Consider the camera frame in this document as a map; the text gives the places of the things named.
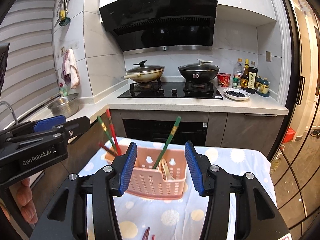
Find white floral ceramic spoon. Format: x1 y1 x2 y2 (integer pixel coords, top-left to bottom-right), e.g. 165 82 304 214
160 158 177 182

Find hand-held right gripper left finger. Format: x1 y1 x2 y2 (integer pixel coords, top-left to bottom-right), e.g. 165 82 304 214
30 142 138 240

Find red instant noodle cup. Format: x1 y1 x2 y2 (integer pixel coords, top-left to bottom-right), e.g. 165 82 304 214
217 73 231 87

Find white hanging towel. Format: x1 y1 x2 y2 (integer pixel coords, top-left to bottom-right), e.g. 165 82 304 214
67 49 80 89

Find white window blinds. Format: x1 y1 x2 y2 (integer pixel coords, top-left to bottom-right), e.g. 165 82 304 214
0 0 62 108

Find black built-in oven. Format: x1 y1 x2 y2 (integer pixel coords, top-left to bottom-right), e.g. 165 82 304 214
122 118 209 147

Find steel colander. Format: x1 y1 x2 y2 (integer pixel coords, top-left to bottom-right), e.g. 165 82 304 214
47 93 80 118

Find pink perforated utensil holder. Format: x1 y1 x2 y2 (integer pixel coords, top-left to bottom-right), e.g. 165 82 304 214
105 144 187 200

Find hanging kitchen utensils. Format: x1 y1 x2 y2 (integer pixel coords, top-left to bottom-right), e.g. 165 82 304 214
59 0 71 27

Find black range hood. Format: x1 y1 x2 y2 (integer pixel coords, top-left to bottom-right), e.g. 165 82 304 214
99 0 217 54

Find black-framed glass sliding door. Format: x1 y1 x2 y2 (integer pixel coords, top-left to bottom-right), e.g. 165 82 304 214
272 0 320 240

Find steel faucet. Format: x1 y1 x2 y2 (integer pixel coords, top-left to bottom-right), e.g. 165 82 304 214
0 101 18 125

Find beige wok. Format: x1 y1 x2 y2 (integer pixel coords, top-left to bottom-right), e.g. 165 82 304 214
122 66 165 83

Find clear plastic oil bottle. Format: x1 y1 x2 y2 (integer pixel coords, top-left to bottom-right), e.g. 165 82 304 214
234 58 245 85

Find black gas hob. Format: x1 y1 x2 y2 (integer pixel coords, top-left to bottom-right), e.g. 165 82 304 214
117 81 224 99

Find brown sauce bottle yellow cap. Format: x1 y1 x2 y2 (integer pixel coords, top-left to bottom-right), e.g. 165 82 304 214
241 59 250 90

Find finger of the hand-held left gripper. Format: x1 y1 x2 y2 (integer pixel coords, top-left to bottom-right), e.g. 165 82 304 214
0 115 67 143
0 116 91 155

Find red box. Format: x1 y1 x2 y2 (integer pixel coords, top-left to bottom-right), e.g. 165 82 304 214
284 127 297 143

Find purple hanging cloth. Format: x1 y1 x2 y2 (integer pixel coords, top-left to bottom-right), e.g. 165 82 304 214
62 52 72 84

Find glass lid black knob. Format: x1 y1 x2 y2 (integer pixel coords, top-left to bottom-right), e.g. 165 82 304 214
126 60 164 74

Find pile of dark berries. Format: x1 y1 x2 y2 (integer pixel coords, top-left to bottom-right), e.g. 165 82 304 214
226 90 247 98

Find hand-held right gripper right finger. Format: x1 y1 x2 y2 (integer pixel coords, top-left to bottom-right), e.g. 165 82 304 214
184 141 290 240

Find dark soy sauce bottle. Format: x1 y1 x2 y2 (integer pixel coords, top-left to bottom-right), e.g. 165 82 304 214
246 61 259 94

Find white plate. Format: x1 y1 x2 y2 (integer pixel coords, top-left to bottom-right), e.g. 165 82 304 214
223 88 250 101

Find condiment jar set teal tray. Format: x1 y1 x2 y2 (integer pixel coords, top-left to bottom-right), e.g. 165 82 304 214
256 76 270 98

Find black wok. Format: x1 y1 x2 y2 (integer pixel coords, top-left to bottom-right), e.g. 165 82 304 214
178 66 220 82

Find glass lid grey knob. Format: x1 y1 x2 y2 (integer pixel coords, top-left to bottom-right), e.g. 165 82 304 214
179 59 219 72

